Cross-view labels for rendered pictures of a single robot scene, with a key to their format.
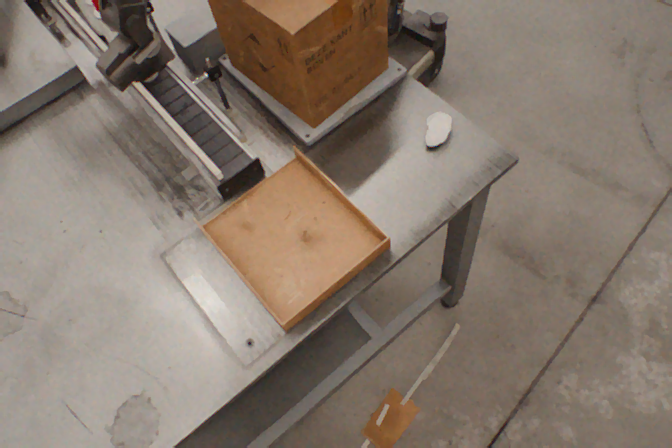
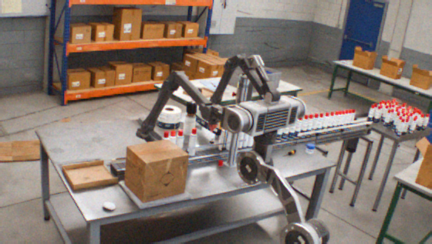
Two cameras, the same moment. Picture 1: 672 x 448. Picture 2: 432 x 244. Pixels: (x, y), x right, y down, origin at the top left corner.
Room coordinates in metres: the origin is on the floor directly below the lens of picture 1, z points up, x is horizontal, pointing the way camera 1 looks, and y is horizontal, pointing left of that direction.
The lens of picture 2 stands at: (0.97, -2.34, 2.22)
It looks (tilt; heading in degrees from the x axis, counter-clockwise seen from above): 21 degrees down; 83
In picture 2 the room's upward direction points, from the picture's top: 8 degrees clockwise
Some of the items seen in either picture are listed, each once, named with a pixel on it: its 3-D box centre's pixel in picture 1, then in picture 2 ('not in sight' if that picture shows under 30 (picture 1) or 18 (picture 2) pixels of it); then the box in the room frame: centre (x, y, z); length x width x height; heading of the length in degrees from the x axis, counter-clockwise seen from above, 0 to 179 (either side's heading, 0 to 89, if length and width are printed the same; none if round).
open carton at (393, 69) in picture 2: not in sight; (392, 67); (5.17, 4.86, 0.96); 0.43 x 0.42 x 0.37; 125
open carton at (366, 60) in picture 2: not in sight; (364, 58); (4.79, 5.36, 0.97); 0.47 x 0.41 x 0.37; 34
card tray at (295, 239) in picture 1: (290, 232); (89, 174); (0.54, 0.10, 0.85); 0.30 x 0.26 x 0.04; 30
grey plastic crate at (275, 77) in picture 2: not in sight; (254, 78); (2.09, 2.81, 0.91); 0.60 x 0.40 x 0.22; 41
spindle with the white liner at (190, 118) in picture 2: not in sight; (190, 120); (1.20, 0.79, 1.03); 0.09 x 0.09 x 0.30
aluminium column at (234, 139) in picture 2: not in sight; (237, 122); (1.52, 0.48, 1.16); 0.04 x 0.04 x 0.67; 30
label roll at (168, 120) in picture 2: not in sight; (168, 117); (1.04, 1.00, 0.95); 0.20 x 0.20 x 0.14
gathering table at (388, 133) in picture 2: not in sight; (383, 158); (3.51, 1.66, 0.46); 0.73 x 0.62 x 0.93; 30
